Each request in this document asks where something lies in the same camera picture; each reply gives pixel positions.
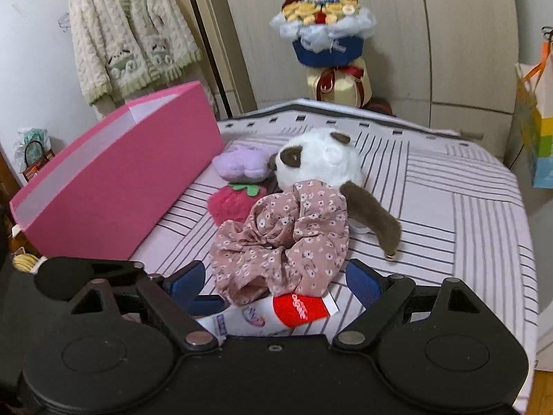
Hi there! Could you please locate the toothpaste tube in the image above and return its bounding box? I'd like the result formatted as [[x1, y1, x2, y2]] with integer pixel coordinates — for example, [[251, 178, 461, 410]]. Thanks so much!
[[197, 293, 338, 337]]

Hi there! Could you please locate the pink strawberry plush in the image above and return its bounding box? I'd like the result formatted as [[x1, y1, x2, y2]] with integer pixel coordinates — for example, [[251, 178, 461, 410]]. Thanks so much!
[[207, 183, 267, 226]]

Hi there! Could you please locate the pink cardboard box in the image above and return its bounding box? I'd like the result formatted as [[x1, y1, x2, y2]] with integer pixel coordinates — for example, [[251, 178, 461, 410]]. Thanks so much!
[[10, 82, 224, 259]]

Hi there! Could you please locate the purple plush toy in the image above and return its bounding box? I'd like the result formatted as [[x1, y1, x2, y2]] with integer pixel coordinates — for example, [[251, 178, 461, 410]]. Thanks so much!
[[212, 146, 272, 184]]

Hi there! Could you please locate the white brown plush toy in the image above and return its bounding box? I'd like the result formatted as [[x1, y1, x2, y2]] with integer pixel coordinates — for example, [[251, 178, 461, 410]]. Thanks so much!
[[268, 128, 402, 259]]

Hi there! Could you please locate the striped table cloth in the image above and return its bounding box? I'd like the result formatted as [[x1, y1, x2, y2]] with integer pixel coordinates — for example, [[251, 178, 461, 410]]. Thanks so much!
[[129, 97, 540, 413]]

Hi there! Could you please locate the plastic bag on floor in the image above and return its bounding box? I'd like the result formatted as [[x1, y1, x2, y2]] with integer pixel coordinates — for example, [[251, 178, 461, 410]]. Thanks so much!
[[14, 128, 54, 182]]

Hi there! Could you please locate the beige wardrobe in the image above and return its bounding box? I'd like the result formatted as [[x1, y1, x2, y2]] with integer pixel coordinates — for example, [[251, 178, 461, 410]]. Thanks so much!
[[199, 0, 518, 157]]

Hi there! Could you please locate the colourful paper gift bag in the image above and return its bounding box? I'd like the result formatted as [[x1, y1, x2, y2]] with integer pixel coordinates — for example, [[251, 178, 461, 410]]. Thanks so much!
[[516, 26, 553, 189]]

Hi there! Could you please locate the black clothes rack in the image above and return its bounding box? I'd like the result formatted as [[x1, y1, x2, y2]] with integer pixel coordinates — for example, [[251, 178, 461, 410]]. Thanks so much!
[[189, 0, 233, 121]]

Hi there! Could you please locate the cream knitted cardigan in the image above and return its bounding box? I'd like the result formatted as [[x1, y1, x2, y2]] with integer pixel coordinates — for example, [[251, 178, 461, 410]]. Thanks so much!
[[68, 0, 201, 106]]

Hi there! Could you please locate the flower bouquet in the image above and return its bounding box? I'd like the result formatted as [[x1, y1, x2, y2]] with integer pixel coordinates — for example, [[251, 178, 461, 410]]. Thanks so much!
[[270, 0, 376, 108]]

